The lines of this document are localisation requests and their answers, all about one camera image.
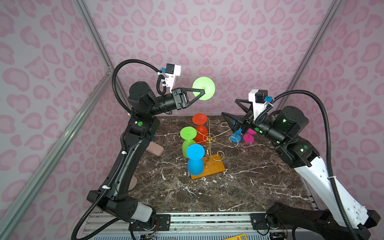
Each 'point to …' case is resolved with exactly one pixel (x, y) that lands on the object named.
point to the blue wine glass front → (195, 153)
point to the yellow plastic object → (237, 237)
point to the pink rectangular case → (155, 149)
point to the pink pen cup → (133, 183)
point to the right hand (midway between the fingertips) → (231, 106)
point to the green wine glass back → (188, 133)
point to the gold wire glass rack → (213, 164)
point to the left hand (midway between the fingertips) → (204, 92)
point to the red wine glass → (202, 133)
